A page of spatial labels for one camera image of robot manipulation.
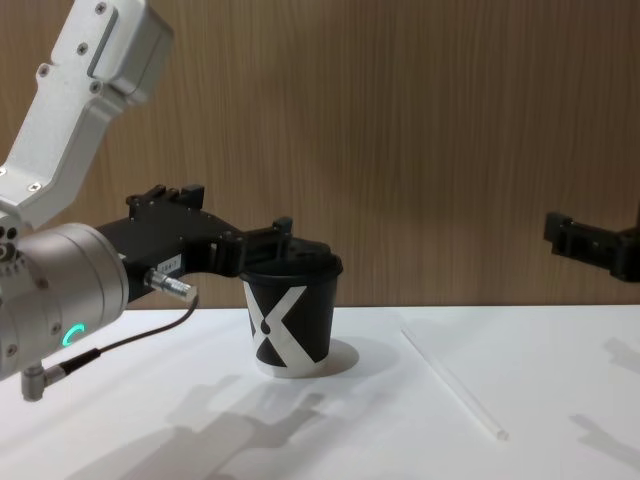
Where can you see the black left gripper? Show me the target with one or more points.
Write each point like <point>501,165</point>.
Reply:
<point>165,240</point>

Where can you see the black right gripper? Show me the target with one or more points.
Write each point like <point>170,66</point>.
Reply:
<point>629,255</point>

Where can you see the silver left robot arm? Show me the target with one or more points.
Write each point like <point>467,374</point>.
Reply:
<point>65,290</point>

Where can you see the black paper cup white pattern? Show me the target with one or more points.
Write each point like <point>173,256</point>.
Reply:
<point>320,320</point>

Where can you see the clear plastic straw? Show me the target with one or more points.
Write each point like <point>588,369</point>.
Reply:
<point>452,382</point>

